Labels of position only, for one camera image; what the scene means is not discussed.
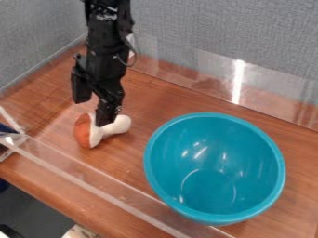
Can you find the clear acrylic back barrier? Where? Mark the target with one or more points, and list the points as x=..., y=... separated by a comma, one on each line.
x=278, y=94

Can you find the brown and white toy mushroom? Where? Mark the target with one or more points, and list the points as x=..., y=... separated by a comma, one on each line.
x=90, y=135

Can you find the clear acrylic left barrier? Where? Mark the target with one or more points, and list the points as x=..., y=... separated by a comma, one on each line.
x=23, y=59

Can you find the dark blue object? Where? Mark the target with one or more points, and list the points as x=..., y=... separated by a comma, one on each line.
x=7, y=129

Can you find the clear acrylic front barrier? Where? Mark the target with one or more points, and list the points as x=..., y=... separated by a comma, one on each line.
x=102, y=203

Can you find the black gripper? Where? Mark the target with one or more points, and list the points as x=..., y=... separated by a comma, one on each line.
x=96, y=75

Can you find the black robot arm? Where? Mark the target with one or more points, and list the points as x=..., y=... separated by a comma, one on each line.
x=110, y=25

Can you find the blue plastic bowl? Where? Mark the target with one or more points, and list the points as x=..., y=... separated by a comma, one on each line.
x=214, y=167

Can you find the clear acrylic barrier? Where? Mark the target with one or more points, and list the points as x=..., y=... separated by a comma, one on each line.
x=23, y=59
x=102, y=203
x=278, y=94

